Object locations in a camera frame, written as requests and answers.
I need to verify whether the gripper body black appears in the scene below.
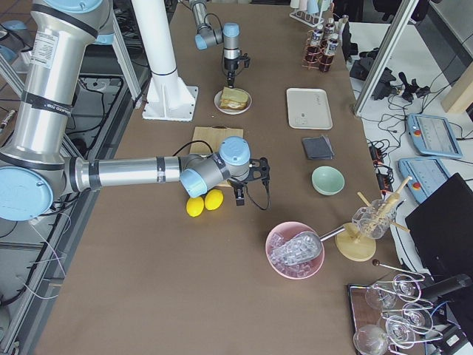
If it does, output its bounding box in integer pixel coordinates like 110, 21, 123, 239
229, 177, 247, 195
223, 57, 239, 73

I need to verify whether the bread slice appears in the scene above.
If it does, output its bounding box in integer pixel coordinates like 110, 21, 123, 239
219, 87, 249, 106
217, 104, 248, 113

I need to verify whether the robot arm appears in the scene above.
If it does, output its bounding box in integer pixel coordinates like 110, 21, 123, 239
189, 0, 245, 88
1, 1, 256, 221

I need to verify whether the cream rabbit tray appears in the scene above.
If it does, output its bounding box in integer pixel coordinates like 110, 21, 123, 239
286, 88, 333, 130

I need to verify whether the wine glass rack tray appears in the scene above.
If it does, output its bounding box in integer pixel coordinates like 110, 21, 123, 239
347, 272, 443, 354

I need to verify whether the whole yellow lemon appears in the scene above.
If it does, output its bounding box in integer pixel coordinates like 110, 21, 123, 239
186, 196, 205, 217
204, 189, 224, 211

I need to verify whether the white plate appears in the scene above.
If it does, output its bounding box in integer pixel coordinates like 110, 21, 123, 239
214, 90, 252, 115

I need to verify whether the wooden cutting board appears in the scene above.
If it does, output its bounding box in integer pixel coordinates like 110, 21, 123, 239
180, 127, 249, 197

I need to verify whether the pink bowl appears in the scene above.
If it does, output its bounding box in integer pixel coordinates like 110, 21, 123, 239
265, 221, 324, 280

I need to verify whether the clear ice cubes pile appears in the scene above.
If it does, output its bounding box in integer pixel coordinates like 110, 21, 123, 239
267, 232, 324, 280

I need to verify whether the metal ice scoop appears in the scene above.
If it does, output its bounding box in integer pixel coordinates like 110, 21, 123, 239
296, 226, 345, 262

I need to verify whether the green bowl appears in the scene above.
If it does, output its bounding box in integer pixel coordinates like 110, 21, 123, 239
311, 166, 345, 196

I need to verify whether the grey folded cloth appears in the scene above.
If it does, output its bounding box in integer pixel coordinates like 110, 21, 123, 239
302, 135, 335, 160

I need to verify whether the tea bottle right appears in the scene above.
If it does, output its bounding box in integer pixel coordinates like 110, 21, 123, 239
307, 24, 324, 54

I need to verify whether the tea bottle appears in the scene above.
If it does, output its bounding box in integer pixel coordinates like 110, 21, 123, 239
322, 17, 335, 40
319, 33, 338, 72
307, 24, 324, 54

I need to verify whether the tea bottle front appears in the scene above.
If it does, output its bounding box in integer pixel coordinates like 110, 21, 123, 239
319, 33, 338, 72

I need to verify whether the tea bottle left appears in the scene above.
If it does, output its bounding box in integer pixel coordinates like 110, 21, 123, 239
322, 17, 335, 40

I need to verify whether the wooden mug tree stand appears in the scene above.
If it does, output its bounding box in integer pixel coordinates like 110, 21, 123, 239
335, 176, 412, 262

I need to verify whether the glass pitcher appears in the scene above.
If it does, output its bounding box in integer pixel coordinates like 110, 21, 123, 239
352, 199, 397, 240

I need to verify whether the blue teach pendant near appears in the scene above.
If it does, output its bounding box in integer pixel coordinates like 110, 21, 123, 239
398, 157, 451, 203

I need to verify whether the blue teach pendant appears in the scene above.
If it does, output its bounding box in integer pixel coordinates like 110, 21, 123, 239
398, 157, 451, 203
406, 114, 463, 158

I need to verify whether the blue teach pendant far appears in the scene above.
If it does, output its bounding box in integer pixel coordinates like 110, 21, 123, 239
406, 114, 463, 158

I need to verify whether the black laptop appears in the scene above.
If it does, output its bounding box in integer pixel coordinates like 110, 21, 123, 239
406, 173, 472, 277

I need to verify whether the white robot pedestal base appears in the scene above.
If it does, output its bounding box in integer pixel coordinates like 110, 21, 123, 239
133, 1, 198, 122

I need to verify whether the copper wire bottle rack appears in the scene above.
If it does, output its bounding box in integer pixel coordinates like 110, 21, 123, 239
302, 31, 327, 72

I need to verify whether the aluminium frame post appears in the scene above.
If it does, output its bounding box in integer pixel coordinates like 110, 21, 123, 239
353, 0, 418, 117

